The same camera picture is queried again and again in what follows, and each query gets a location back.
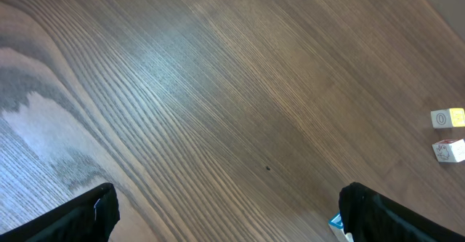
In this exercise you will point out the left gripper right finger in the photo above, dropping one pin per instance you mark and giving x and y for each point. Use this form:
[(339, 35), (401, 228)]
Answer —
[(370, 216)]

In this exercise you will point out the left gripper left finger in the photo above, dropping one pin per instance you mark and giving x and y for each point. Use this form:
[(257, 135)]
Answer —
[(88, 217)]

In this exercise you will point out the blue X block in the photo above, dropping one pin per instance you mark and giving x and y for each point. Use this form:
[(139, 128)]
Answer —
[(337, 227)]

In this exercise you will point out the yellow block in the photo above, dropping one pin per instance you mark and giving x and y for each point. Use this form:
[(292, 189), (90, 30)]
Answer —
[(447, 118)]

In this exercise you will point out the red-edged white block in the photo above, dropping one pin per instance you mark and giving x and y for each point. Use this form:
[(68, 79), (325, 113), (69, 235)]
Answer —
[(449, 151)]

